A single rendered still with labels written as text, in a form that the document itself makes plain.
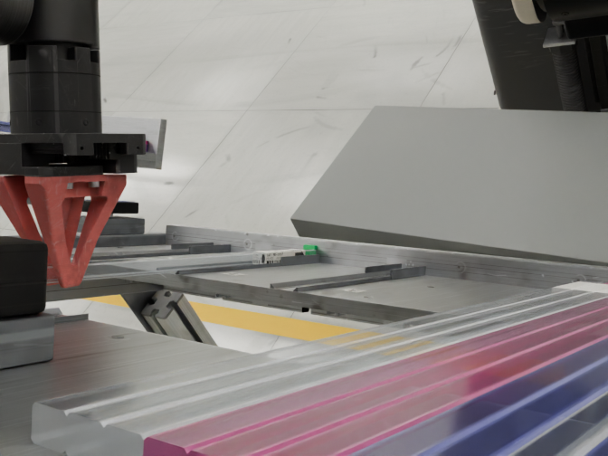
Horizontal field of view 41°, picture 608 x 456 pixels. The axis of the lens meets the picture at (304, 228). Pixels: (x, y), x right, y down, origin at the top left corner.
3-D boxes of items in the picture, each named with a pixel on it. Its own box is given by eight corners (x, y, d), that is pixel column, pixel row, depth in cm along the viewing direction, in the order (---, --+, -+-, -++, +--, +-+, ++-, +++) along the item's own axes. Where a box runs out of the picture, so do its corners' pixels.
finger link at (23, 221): (60, 300, 49) (54, 143, 48) (-12, 288, 53) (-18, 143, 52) (143, 284, 55) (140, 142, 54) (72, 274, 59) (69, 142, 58)
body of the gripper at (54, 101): (69, 165, 48) (64, 35, 47) (-34, 163, 54) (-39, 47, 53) (149, 162, 53) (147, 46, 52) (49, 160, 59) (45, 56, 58)
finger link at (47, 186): (49, 298, 50) (43, 143, 49) (-21, 287, 54) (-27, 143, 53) (133, 282, 55) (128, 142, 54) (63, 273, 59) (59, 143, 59)
